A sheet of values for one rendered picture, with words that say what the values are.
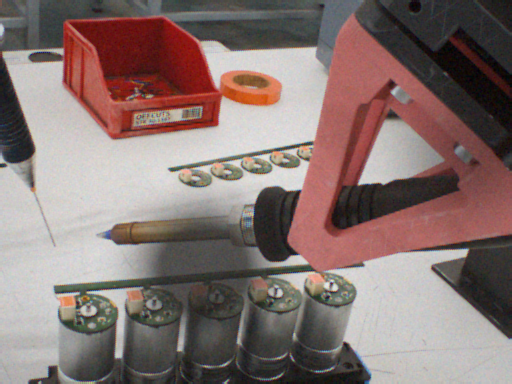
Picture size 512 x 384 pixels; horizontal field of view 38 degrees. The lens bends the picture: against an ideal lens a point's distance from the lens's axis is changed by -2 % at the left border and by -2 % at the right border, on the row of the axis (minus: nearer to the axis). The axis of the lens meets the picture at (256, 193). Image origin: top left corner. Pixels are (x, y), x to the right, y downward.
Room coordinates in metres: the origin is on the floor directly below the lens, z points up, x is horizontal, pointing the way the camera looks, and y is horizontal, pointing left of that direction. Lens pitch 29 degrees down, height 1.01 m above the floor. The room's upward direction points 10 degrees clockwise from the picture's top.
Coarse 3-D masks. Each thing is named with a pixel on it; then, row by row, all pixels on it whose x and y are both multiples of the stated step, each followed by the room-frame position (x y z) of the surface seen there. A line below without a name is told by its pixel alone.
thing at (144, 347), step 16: (160, 304) 0.25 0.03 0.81; (128, 320) 0.25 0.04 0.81; (128, 336) 0.25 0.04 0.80; (144, 336) 0.24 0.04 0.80; (160, 336) 0.24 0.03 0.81; (176, 336) 0.25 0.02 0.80; (128, 352) 0.24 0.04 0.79; (144, 352) 0.24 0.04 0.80; (160, 352) 0.24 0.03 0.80; (176, 352) 0.25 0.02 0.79; (128, 368) 0.24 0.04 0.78; (144, 368) 0.24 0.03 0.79; (160, 368) 0.24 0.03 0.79
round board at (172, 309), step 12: (156, 288) 0.27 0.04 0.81; (144, 300) 0.26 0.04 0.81; (168, 300) 0.26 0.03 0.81; (180, 300) 0.26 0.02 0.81; (144, 312) 0.25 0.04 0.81; (156, 312) 0.25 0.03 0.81; (168, 312) 0.25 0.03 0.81; (180, 312) 0.25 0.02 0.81; (144, 324) 0.24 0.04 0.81; (156, 324) 0.24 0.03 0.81; (168, 324) 0.24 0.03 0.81
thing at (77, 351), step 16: (64, 336) 0.23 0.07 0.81; (80, 336) 0.23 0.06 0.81; (96, 336) 0.23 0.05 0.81; (112, 336) 0.24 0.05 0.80; (64, 352) 0.23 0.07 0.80; (80, 352) 0.23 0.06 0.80; (96, 352) 0.23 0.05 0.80; (112, 352) 0.24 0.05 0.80; (64, 368) 0.23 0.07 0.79; (80, 368) 0.23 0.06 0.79; (96, 368) 0.23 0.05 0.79; (112, 368) 0.24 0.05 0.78
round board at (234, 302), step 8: (216, 288) 0.27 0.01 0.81; (224, 288) 0.27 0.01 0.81; (232, 288) 0.28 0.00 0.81; (208, 296) 0.27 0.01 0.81; (224, 296) 0.27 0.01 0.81; (232, 296) 0.27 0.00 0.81; (240, 296) 0.27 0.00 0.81; (192, 304) 0.26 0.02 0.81; (208, 304) 0.26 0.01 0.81; (224, 304) 0.26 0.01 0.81; (232, 304) 0.26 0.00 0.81; (240, 304) 0.26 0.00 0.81; (200, 312) 0.25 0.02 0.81; (208, 312) 0.26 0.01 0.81; (216, 312) 0.26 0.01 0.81; (232, 312) 0.26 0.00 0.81; (240, 312) 0.26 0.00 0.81
